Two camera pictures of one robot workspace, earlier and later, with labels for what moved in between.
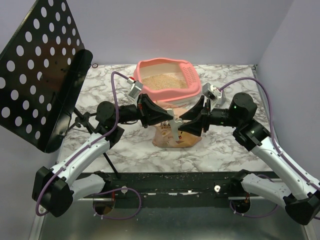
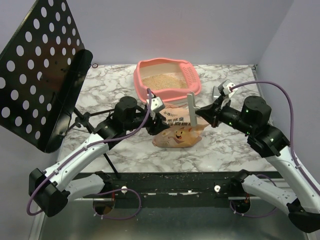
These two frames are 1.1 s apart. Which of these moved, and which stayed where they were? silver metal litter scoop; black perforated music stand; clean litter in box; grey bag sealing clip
Moved: silver metal litter scoop; grey bag sealing clip
Stayed: clean litter in box; black perforated music stand
